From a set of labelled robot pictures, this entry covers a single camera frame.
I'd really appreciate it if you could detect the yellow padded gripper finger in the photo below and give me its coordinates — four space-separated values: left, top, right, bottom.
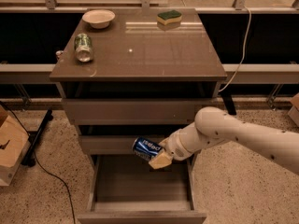
159 138 168 148
149 151 172 170

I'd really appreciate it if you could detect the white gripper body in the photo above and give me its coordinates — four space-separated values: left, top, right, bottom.
164 123 209 161

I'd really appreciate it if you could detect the blue pepsi can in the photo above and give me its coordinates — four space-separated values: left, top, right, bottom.
132 137 162 161

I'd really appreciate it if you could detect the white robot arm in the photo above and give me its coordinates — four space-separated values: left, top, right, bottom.
149 107 299 175

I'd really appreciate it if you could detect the grey open bottom drawer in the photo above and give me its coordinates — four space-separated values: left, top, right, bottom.
78 155 206 224

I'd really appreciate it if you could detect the grey middle drawer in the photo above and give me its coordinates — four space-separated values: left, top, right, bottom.
78 134 206 156

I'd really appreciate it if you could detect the grey drawer cabinet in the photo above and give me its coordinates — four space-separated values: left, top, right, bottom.
50 8 226 142

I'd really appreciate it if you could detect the grey top drawer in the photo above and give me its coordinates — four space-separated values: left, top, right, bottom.
63 99 217 125

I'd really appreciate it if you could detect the green soda can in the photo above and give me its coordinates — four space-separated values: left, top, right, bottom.
74 33 93 63

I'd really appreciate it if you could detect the small can behind cabinet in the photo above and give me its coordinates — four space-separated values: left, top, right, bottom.
55 50 64 61

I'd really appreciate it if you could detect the green yellow sponge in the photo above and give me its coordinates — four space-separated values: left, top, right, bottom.
157 10 182 25

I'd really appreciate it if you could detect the black stand leg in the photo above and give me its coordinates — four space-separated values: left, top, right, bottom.
21 110 53 167

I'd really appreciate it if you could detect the white bowl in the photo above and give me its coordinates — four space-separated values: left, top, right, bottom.
82 9 115 29

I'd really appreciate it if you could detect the cardboard box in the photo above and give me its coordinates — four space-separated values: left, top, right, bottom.
0 106 29 186

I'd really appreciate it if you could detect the black post right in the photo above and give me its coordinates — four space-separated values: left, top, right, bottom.
221 93 236 116

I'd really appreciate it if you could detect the white cable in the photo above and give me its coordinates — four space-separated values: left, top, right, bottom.
218 7 252 94

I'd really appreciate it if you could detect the black floor cable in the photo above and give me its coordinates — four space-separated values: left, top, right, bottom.
0 100 77 224

